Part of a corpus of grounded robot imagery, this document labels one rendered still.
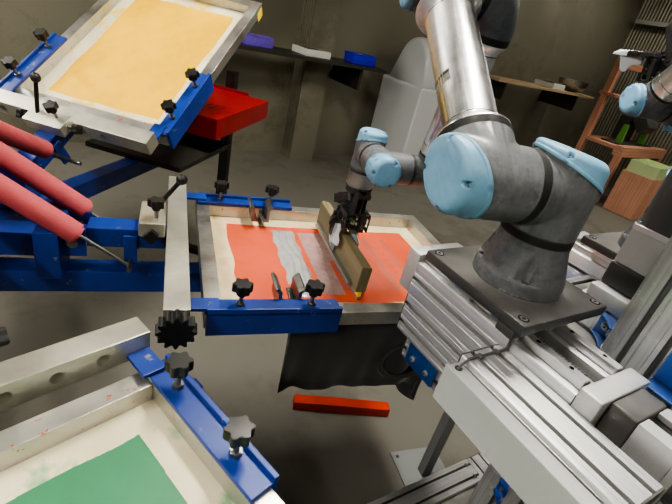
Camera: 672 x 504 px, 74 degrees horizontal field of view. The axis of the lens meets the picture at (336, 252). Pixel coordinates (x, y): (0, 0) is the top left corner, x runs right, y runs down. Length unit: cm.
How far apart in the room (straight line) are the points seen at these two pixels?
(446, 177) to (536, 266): 21
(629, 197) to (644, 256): 629
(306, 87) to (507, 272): 455
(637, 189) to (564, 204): 648
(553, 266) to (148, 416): 69
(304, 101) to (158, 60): 343
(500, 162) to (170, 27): 160
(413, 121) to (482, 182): 459
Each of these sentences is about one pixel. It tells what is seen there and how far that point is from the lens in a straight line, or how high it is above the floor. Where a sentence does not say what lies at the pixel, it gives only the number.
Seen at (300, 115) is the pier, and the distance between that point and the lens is 521.
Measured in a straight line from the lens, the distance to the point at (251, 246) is 131.
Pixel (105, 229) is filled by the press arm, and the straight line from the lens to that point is 117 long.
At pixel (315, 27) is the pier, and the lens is 510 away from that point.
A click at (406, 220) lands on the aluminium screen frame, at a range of 166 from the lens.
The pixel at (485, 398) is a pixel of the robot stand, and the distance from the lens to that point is 69.
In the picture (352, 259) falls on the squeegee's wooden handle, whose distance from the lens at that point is 117.
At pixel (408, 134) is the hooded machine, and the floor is 58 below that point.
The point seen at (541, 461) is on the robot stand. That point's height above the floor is 117.
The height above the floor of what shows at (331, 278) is 95.
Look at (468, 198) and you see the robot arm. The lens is 63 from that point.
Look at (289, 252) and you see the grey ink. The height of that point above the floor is 96.
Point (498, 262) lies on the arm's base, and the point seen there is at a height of 130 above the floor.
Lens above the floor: 159
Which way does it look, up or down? 28 degrees down
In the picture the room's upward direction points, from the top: 14 degrees clockwise
